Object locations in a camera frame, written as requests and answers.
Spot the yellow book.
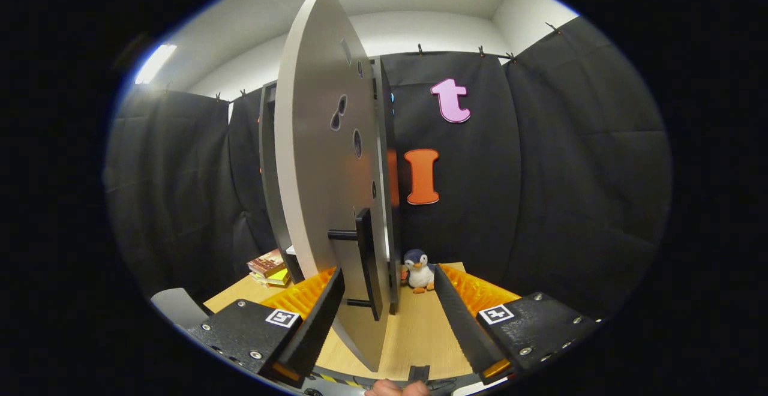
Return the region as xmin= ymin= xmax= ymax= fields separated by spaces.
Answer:
xmin=252 ymin=268 xmax=292 ymax=289

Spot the black backdrop cloth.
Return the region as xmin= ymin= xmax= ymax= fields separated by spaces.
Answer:
xmin=105 ymin=17 xmax=673 ymax=319

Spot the brown cover book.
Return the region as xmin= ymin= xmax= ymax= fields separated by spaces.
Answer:
xmin=247 ymin=249 xmax=287 ymax=278

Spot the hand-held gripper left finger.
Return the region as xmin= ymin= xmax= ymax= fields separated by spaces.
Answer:
xmin=188 ymin=267 xmax=346 ymax=388

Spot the narrow ceiling light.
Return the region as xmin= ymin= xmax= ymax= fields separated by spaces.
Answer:
xmin=135 ymin=44 xmax=178 ymax=85

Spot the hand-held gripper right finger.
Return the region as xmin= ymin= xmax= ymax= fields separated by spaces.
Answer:
xmin=433 ymin=264 xmax=601 ymax=386

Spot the penguin plush toy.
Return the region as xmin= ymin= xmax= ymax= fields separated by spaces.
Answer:
xmin=401 ymin=248 xmax=436 ymax=294

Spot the grey chair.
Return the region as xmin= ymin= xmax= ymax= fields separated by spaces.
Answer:
xmin=150 ymin=288 xmax=208 ymax=329

